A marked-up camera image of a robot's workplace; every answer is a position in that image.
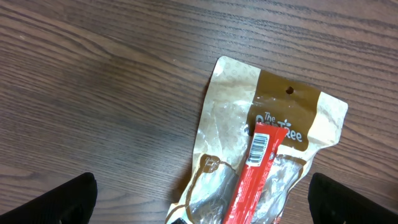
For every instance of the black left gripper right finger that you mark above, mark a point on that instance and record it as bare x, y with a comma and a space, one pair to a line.
330, 202

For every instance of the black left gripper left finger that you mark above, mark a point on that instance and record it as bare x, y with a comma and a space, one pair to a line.
70, 203

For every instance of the red snack bar wrapper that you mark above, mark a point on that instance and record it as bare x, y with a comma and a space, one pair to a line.
262, 152

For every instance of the white brown snack packet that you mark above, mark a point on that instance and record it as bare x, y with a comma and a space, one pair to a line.
238, 97

